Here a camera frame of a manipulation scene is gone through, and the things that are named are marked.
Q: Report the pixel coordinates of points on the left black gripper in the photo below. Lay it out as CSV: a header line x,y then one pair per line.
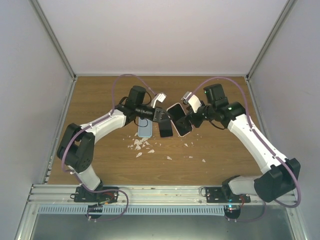
x,y
158,115

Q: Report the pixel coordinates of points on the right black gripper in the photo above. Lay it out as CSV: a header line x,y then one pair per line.
x,y
188,126

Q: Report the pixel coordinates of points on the purple smartphone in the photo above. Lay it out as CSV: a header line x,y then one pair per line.
x,y
165,130

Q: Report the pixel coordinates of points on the light blue phone case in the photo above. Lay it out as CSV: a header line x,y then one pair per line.
x,y
145,128

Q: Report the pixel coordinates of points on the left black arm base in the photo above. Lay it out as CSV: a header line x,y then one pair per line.
x,y
108,196

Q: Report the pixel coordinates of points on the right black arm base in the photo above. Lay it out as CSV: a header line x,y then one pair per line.
x,y
221,194

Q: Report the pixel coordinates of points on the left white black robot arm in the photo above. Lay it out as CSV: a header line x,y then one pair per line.
x,y
76,148

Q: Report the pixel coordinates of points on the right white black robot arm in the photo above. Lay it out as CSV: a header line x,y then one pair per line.
x,y
279,174

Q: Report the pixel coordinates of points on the white debris pile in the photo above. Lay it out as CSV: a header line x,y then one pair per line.
x,y
141,146

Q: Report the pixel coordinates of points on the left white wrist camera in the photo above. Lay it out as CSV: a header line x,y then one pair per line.
x,y
159,97

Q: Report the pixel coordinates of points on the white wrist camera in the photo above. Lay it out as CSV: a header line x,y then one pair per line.
x,y
159,97
192,101

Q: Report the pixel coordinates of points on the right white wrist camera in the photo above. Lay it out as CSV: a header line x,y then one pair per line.
x,y
192,101

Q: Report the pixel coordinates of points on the aluminium mounting rail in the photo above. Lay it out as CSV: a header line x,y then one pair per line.
x,y
137,194

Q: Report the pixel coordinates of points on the grey slotted cable duct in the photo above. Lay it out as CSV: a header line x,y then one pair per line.
x,y
78,209

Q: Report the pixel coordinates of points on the right aluminium frame post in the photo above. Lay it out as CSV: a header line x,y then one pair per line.
x,y
289,4

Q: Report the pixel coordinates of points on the aluminium frame post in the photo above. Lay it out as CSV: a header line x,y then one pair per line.
x,y
52,36
289,4

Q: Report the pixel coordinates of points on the left aluminium frame post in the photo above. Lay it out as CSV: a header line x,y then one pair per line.
x,y
52,36

